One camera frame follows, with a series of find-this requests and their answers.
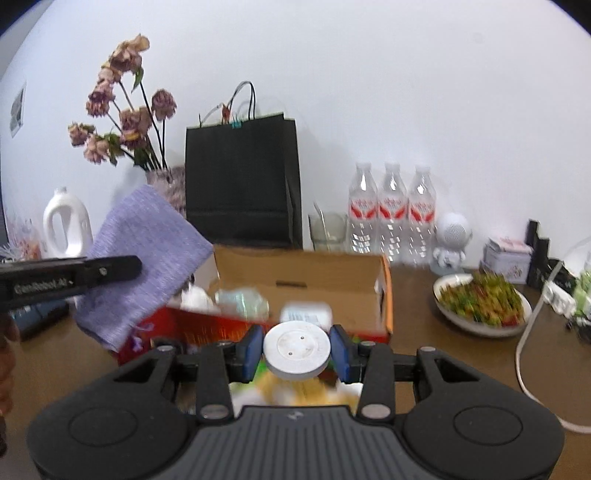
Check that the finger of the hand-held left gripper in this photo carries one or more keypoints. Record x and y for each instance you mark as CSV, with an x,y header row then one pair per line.
x,y
115,272

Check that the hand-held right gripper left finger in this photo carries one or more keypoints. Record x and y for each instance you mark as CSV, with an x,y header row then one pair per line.
x,y
254,351

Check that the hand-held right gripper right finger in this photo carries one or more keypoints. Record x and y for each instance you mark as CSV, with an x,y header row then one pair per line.
x,y
339,353

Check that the white round disc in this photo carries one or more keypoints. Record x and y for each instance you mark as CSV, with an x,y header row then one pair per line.
x,y
298,348

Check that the purple knitted cloth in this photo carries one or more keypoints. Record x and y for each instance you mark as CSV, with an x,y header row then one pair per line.
x,y
147,230

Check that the orange cardboard box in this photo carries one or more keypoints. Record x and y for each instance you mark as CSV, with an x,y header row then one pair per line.
x,y
300,272

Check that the person's left hand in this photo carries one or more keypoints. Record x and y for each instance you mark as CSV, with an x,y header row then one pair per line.
x,y
7,369

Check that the dark blue object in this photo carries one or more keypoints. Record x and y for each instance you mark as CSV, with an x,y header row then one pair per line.
x,y
37,321

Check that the floral printed packet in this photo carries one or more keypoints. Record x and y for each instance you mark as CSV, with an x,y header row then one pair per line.
x,y
23,237

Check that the clear green packet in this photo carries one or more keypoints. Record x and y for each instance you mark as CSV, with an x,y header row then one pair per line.
x,y
240,302

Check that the yellow white plush toy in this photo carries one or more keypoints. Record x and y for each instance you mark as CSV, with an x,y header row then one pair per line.
x,y
286,392

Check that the white blue packet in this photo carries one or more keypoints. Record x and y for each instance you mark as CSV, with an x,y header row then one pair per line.
x,y
304,314

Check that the white detergent bottle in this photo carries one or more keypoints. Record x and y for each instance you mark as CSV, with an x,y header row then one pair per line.
x,y
76,230

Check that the white crumpled packet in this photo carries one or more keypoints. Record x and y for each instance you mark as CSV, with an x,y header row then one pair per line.
x,y
198,297

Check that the purple mottled vase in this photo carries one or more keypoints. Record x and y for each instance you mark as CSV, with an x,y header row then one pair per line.
x,y
168,189

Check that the clear glass cup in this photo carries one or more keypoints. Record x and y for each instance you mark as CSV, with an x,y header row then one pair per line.
x,y
328,233

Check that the white plate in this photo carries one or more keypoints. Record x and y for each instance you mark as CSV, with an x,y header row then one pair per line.
x,y
461,321

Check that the clear water bottle red label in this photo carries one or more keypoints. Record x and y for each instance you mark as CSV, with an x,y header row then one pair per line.
x,y
422,214
363,212
393,212

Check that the black paper bag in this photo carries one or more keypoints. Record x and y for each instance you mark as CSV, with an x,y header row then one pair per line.
x,y
240,184

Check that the dried pink flowers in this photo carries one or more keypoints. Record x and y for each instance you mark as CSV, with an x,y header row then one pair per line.
x,y
124,120

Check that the white astronaut figure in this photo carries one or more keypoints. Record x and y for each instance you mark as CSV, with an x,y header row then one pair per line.
x,y
452,230

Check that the floral tin box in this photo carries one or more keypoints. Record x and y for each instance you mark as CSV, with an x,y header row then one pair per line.
x,y
505,261

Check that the green binder clip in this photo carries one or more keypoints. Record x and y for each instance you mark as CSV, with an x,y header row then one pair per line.
x,y
236,123

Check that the white power strip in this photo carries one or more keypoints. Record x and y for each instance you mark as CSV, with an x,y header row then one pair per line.
x,y
559,295

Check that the small green clear bottle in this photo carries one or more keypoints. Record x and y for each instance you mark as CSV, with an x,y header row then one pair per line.
x,y
582,290

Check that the small wall picture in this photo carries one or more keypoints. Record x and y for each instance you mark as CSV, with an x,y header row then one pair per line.
x,y
17,110

